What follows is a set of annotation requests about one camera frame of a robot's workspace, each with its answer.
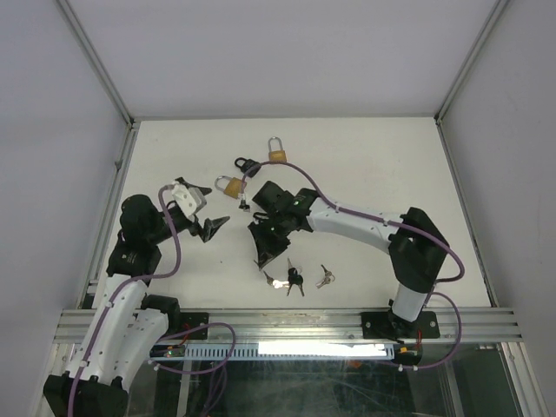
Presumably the medium brass padlock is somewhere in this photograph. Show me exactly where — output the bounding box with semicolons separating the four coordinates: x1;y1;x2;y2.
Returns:
214;175;246;200

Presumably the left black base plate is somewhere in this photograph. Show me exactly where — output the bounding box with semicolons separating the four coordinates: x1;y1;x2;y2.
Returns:
163;311;209;341

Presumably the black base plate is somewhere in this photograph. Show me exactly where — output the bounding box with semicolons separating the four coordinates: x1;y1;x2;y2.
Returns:
361;310;440;342
163;311;209;341

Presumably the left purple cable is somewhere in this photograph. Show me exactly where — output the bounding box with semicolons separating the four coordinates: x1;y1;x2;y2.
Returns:
64;183;237;417

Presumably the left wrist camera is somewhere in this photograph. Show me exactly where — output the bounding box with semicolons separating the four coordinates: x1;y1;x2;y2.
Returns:
171;182;207;219

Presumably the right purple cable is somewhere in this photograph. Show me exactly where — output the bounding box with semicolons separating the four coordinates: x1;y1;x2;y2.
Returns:
240;159;467;373

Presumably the tall brass padlock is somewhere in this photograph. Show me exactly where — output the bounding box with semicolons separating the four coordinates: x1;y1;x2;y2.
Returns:
268;136;288;162

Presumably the right silver key set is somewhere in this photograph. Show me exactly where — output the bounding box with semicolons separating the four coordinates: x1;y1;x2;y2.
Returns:
315;265;335;289

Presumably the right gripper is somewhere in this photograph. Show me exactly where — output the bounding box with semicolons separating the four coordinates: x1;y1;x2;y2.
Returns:
248;213;290;268

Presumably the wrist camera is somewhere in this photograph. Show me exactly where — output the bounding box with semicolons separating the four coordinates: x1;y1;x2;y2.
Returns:
171;182;207;219
238;192;250;212

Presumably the black headed key set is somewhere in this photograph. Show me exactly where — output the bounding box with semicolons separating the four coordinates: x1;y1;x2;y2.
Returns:
287;259;305;296

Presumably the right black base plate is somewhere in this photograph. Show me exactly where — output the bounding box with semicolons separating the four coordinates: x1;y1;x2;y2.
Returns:
361;310;440;342

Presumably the black padlock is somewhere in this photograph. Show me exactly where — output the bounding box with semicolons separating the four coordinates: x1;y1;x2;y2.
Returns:
234;157;261;178

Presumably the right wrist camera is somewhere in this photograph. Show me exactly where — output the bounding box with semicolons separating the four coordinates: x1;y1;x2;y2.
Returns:
238;192;250;212

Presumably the purple cable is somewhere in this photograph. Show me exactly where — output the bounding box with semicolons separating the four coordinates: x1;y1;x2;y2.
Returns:
240;159;467;373
64;183;237;417

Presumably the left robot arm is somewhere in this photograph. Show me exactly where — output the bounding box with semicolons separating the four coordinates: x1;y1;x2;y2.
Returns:
43;177;228;416

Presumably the silver key set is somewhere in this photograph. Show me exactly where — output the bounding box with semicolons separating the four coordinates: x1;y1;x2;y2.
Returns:
315;265;335;289
263;272;289;289

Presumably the white slotted cable duct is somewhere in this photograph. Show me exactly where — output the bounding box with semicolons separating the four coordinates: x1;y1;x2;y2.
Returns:
149;341;394;361

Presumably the aluminium mounting rail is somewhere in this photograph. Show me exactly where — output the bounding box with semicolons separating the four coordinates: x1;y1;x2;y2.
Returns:
56;306;521;345

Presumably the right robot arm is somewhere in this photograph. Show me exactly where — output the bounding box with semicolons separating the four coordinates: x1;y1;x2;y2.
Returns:
248;181;449;336

